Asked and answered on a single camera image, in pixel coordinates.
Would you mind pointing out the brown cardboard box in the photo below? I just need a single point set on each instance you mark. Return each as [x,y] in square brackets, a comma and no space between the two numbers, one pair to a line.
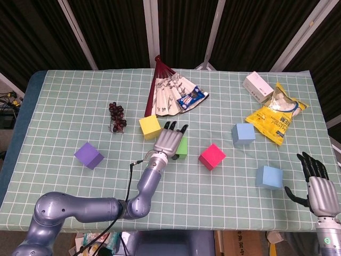
[239,244]

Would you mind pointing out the yellow snack bag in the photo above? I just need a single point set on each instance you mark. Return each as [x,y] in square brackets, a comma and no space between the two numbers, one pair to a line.
[274,120]

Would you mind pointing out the black electronic device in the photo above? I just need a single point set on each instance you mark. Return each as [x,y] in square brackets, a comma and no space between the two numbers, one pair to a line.
[6,121]

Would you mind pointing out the green checked tablecloth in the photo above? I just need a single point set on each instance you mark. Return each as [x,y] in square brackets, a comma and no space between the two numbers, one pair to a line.
[202,197]

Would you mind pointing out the yellow foam cube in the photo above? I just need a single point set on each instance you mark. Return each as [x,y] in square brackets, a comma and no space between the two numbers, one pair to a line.
[149,127]

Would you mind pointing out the white cardboard box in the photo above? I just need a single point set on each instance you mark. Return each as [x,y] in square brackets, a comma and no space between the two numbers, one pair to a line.
[257,85]

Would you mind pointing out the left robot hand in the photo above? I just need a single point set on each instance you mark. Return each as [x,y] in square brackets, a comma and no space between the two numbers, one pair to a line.
[167,141]

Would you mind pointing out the light blue foam cube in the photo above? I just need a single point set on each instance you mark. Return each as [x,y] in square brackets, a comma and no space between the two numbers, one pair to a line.
[243,133]
[269,177]

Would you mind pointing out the white metal frame post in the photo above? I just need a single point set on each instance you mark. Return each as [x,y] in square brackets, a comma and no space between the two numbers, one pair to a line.
[300,34]
[334,121]
[77,34]
[215,26]
[151,32]
[10,84]

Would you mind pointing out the green foam cube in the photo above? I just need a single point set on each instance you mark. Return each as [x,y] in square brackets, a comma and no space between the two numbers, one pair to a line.
[183,149]

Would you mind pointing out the colourful printed bag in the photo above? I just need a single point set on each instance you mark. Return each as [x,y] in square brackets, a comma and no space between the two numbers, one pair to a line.
[90,238]

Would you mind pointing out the painted paper folding fan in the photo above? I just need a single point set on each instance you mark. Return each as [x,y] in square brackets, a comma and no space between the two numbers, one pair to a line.
[165,90]

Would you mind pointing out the dark red grape bunch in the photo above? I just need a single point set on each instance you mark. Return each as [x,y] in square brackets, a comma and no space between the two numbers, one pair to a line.
[117,114]

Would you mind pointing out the pink foam cube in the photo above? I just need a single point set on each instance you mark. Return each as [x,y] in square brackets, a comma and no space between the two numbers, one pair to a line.
[211,157]

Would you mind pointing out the blue cookie snack packet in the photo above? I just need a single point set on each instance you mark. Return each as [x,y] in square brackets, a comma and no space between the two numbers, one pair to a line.
[189,98]

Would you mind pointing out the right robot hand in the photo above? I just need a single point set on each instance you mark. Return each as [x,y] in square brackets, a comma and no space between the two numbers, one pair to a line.
[322,197]

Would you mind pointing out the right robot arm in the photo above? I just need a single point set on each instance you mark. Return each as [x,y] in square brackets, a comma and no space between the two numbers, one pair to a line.
[329,240]

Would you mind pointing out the purple foam cube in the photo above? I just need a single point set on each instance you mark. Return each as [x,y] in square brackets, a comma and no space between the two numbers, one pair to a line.
[88,156]

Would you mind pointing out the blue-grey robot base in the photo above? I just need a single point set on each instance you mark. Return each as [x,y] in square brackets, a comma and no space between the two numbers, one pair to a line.
[170,244]

